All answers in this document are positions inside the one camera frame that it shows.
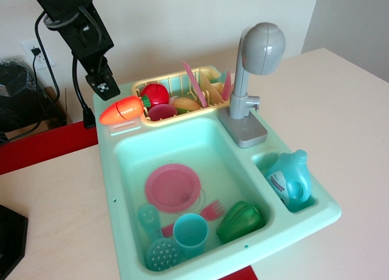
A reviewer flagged pink toy fork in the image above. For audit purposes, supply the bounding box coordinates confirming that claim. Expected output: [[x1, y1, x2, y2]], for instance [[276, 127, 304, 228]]
[[161, 200, 225, 237]]

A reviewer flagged black bin with bag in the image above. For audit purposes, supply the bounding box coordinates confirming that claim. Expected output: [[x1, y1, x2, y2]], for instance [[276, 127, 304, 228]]
[[1, 59, 59, 144]]

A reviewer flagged teal upright toy plate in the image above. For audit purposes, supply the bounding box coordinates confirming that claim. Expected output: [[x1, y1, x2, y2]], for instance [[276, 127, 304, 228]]
[[215, 70, 229, 83]]

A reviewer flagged orange toy carrot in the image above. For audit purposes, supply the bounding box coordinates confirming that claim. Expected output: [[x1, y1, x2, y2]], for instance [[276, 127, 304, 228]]
[[99, 95, 151, 125]]

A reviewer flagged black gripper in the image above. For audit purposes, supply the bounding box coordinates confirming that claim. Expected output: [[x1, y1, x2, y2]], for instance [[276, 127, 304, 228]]
[[56, 5, 120, 100]]

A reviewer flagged black flexible cable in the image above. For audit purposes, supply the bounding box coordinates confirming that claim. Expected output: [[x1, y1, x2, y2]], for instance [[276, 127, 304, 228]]
[[72, 55, 97, 129]]

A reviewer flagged pink toy cup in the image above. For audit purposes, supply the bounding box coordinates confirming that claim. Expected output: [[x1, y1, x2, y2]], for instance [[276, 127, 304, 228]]
[[148, 104, 177, 121]]

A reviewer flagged teal slotted toy spoon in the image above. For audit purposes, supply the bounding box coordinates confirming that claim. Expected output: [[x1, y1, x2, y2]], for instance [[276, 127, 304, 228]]
[[138, 204, 182, 271]]

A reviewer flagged white wall outlet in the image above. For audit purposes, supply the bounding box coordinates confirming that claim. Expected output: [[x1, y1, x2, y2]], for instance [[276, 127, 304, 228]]
[[19, 38, 56, 70]]

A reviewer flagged red toy apple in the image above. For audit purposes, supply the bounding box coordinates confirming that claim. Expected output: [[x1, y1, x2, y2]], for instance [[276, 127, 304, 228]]
[[141, 83, 170, 108]]

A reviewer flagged yellow dish rack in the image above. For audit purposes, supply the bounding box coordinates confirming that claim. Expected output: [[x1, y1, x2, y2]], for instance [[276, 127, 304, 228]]
[[130, 66, 229, 127]]

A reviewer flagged mint green toy sink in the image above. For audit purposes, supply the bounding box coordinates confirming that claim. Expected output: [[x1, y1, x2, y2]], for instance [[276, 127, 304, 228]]
[[92, 65, 342, 280]]

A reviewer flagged teal toy detergent bottle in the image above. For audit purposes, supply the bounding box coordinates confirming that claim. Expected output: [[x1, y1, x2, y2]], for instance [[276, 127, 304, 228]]
[[264, 149, 311, 212]]

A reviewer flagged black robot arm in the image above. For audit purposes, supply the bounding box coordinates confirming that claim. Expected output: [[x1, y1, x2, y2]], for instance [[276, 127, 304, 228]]
[[37, 0, 120, 101]]

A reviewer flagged green toy bell pepper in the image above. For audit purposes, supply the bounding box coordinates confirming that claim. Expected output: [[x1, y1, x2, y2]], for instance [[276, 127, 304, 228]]
[[216, 201, 266, 244]]

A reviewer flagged pink toy knife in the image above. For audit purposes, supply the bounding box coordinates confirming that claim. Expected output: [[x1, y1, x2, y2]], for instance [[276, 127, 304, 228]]
[[182, 61, 208, 108]]

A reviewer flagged teal toy cup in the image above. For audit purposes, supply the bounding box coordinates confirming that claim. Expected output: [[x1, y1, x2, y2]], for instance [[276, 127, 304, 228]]
[[173, 213, 209, 259]]

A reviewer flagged black power cord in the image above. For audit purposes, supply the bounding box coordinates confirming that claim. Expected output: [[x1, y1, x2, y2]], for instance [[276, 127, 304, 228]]
[[0, 11, 61, 146]]

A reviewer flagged grey toy faucet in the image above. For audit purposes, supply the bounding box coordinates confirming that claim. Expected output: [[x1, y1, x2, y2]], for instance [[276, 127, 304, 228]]
[[218, 22, 287, 149]]

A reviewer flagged yellow toy corn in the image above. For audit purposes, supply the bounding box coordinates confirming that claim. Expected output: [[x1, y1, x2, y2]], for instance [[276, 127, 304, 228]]
[[172, 97, 201, 113]]

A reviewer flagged pink upright toy plate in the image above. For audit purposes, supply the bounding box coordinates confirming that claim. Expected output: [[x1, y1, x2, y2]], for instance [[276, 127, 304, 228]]
[[221, 70, 232, 101]]

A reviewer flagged black object at left edge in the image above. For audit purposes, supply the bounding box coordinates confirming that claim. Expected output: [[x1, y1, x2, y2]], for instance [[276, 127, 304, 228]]
[[1, 205, 29, 279]]

